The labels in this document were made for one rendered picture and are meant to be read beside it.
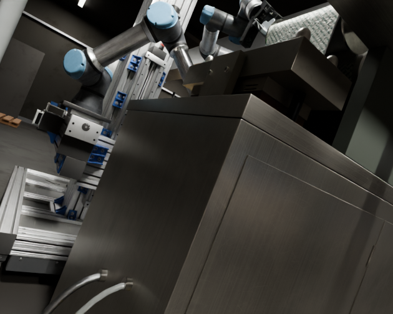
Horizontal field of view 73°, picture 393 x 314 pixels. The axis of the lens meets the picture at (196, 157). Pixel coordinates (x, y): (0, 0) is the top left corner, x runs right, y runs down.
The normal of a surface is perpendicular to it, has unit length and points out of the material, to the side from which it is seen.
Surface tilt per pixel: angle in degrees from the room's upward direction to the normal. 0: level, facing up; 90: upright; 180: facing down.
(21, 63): 74
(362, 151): 90
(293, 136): 90
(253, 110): 90
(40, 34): 90
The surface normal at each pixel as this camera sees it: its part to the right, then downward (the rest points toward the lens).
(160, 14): -0.06, -0.15
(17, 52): 0.59, -0.09
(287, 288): 0.48, 0.17
